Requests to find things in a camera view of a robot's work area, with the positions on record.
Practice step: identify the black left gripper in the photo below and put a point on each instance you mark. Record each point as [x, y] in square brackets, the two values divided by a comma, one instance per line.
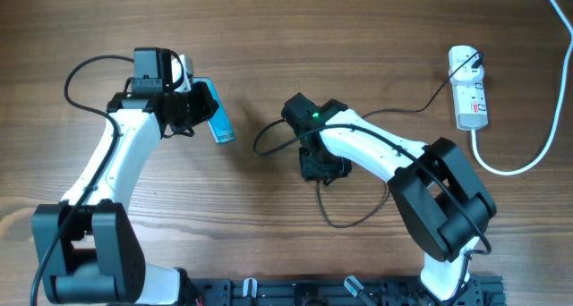
[205, 107]

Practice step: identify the Galaxy S25 smartphone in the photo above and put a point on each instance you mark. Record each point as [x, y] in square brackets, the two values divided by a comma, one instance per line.
[220, 125]

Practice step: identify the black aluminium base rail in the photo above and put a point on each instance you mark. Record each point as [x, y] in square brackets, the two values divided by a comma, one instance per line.
[385, 291]

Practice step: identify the white power strip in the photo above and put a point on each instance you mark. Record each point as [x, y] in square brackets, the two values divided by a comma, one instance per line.
[467, 73]

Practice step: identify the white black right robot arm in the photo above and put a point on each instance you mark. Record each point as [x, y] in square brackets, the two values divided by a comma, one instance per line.
[444, 204]

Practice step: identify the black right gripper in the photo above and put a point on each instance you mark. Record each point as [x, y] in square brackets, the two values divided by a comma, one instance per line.
[311, 173]

